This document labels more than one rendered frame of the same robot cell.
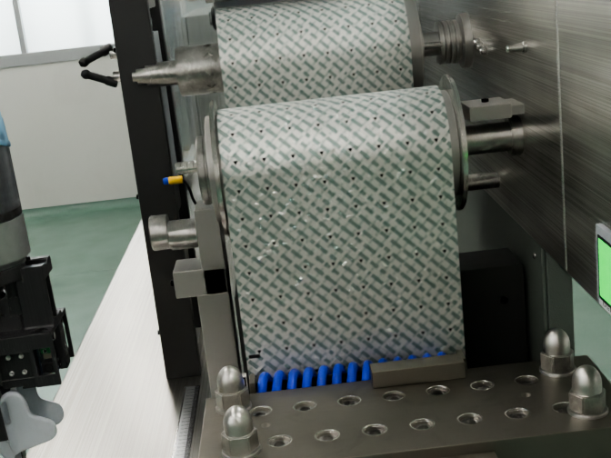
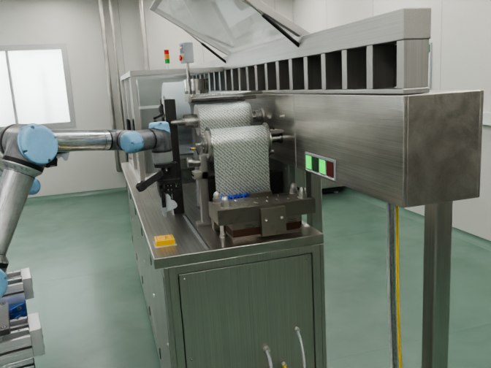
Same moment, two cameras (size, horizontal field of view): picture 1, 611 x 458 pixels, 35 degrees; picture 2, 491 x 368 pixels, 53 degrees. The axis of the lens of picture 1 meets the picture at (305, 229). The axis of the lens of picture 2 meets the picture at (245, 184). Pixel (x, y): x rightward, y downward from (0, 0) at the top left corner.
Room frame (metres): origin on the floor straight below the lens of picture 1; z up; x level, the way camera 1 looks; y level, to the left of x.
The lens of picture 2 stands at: (-0.97, 0.48, 1.49)
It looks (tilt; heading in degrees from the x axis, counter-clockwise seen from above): 12 degrees down; 345
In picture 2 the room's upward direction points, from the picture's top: 3 degrees counter-clockwise
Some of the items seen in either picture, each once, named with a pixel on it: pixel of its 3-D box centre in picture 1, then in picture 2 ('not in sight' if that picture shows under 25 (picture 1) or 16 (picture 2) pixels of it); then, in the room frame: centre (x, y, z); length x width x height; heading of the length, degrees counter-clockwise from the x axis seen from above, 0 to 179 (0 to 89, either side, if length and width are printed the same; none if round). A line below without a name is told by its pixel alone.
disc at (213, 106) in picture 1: (220, 168); (208, 144); (1.04, 0.08, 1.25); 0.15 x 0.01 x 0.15; 1
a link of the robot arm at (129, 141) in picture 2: not in sight; (135, 141); (0.84, 0.39, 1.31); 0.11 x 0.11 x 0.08; 33
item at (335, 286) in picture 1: (349, 292); (242, 175); (0.98, -0.04, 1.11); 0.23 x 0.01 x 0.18; 91
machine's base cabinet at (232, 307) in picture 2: not in sight; (193, 257); (1.98, 0.05, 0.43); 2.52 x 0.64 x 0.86; 1
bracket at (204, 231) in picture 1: (207, 332); (200, 190); (1.07, 0.13, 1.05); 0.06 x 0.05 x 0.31; 91
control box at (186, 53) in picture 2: not in sight; (185, 52); (1.59, 0.06, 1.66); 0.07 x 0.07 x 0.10; 11
